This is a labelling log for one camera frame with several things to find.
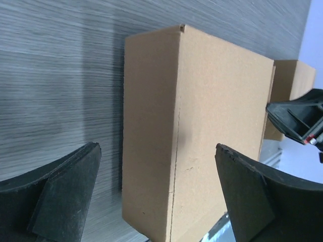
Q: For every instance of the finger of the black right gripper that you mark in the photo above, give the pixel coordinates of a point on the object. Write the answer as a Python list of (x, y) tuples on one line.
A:
[(299, 119)]

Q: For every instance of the brown cardboard box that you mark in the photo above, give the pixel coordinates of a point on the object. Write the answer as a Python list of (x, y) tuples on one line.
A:
[(292, 79)]

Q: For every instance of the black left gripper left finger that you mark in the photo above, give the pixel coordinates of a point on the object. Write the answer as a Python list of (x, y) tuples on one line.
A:
[(50, 203)]

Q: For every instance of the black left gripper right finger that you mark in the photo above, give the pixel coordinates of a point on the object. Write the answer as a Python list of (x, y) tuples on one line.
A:
[(265, 204)]

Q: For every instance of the spare cardboard blank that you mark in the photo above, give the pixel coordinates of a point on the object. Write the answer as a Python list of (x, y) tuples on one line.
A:
[(185, 91)]

